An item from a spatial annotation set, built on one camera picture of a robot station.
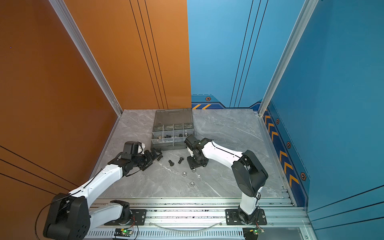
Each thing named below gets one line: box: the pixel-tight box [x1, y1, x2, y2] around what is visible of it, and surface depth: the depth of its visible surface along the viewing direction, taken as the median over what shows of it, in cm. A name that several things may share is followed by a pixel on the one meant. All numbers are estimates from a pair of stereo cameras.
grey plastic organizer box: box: [150, 108, 194, 151], surface depth 108 cm
